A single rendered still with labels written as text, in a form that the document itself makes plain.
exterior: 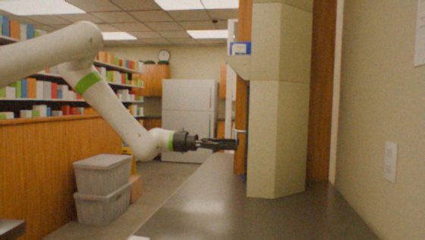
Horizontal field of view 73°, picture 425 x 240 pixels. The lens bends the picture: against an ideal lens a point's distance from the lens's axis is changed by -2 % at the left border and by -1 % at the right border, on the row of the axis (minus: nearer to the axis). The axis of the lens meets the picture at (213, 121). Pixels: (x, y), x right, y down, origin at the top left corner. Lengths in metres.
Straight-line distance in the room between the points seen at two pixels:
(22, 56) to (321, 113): 1.28
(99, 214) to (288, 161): 2.49
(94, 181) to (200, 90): 3.53
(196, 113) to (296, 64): 5.05
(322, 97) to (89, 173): 2.48
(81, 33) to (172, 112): 5.33
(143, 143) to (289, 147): 0.59
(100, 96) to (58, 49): 0.25
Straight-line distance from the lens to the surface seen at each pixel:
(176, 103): 6.32
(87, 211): 3.44
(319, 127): 1.57
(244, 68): 1.18
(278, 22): 1.21
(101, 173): 3.23
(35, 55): 1.02
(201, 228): 0.93
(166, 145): 1.26
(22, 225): 1.10
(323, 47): 1.59
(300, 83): 1.27
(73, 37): 1.09
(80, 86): 1.22
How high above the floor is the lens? 1.32
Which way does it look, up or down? 4 degrees down
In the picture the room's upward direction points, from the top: 1 degrees clockwise
